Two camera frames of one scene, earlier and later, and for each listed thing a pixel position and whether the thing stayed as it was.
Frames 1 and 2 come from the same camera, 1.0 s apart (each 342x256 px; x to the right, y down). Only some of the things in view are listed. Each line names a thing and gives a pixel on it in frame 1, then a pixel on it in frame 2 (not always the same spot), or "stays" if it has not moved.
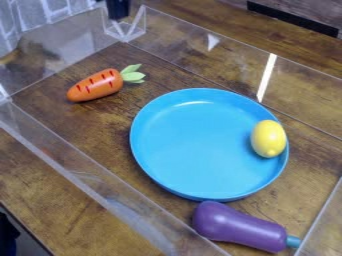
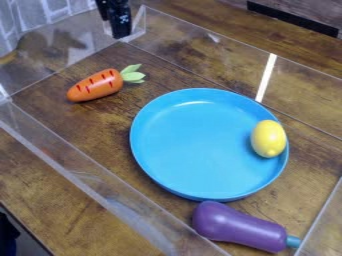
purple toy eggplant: x=217 y=221 stays
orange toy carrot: x=103 y=83 stays
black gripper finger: x=118 y=9 -> x=117 y=12
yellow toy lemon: x=269 y=139 stays
